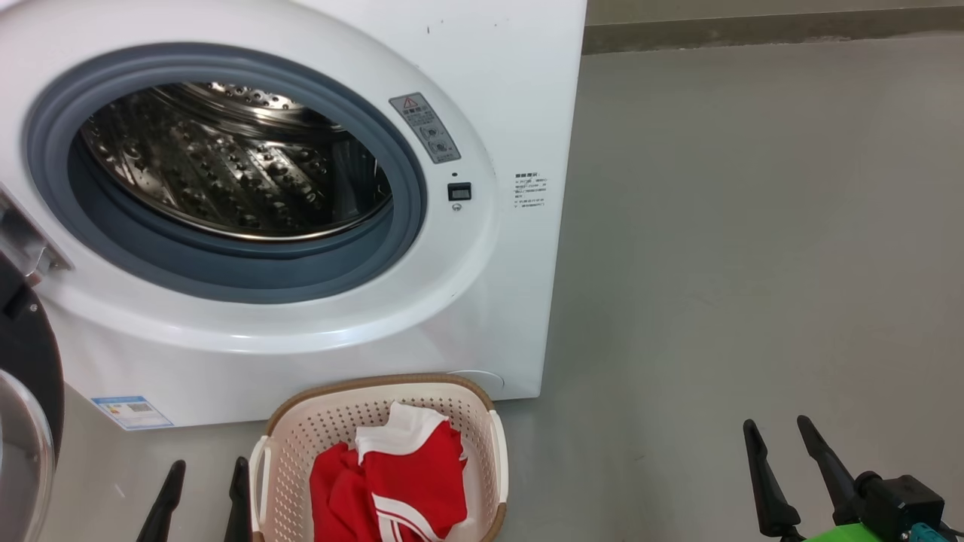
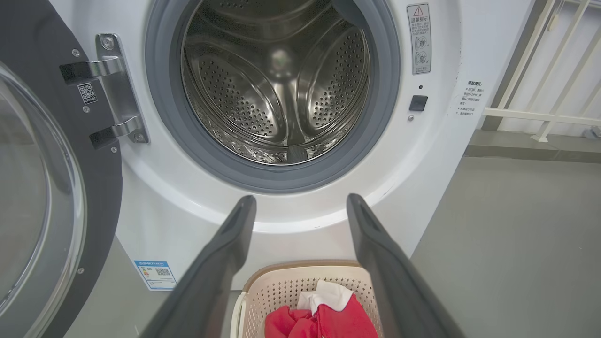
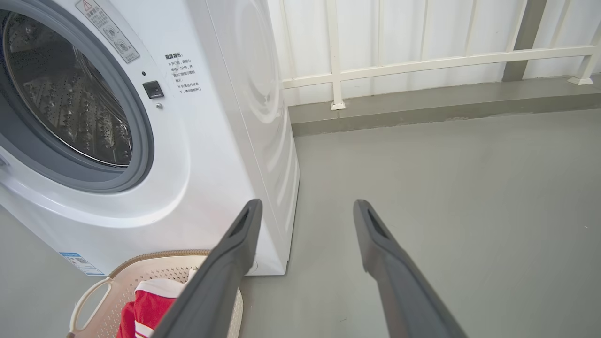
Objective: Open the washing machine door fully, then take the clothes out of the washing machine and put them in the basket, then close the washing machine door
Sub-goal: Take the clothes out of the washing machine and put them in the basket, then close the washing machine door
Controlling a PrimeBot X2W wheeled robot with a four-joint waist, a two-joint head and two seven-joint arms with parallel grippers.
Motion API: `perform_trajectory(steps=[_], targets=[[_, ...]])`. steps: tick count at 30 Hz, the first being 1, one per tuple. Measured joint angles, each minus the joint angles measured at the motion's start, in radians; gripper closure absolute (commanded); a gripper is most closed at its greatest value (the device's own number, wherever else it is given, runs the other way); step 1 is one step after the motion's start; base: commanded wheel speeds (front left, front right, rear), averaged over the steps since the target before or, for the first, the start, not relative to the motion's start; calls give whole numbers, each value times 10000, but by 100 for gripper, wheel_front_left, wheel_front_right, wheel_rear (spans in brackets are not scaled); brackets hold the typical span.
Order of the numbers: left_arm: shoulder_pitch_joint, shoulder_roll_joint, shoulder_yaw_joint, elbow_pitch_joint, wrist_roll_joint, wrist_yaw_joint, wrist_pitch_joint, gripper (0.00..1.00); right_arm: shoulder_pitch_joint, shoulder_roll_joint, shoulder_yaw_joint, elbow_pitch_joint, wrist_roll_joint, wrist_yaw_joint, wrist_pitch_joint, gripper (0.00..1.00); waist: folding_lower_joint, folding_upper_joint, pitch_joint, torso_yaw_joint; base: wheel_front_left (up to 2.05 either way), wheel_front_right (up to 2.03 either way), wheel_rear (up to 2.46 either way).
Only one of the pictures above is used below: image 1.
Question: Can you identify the perforated steel washer drum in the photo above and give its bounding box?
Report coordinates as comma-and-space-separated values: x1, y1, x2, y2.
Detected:
79, 81, 394, 242

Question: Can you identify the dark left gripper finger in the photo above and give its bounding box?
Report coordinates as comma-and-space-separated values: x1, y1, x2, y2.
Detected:
224, 456, 253, 542
136, 460, 187, 542

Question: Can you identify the red lettered shirt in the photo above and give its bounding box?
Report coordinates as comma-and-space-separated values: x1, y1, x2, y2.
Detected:
309, 442, 377, 542

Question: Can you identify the black-rimmed glass washer door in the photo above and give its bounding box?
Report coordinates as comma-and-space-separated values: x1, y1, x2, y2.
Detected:
0, 181, 75, 542

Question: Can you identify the blue energy label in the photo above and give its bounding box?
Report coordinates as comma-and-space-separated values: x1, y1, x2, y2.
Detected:
92, 395, 174, 431

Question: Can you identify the red and white striped shirt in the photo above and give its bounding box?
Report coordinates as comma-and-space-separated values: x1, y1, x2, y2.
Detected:
354, 401, 469, 542

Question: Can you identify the cream perforated laundry basket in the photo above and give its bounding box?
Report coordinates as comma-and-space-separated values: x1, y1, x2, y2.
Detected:
249, 374, 509, 542

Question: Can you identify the grey warning label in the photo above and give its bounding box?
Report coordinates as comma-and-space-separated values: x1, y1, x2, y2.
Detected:
389, 92, 462, 165

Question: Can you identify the white front-load washing machine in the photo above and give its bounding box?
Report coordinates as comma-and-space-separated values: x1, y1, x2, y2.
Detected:
0, 0, 588, 431

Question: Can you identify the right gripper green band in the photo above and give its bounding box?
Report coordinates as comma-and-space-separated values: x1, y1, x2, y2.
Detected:
743, 415, 916, 542

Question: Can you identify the printed text sticker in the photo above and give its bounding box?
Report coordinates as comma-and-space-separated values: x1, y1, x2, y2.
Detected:
514, 172, 548, 210

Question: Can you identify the grey rubber door gasket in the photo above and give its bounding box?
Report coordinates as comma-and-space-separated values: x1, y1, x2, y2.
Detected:
23, 43, 428, 305

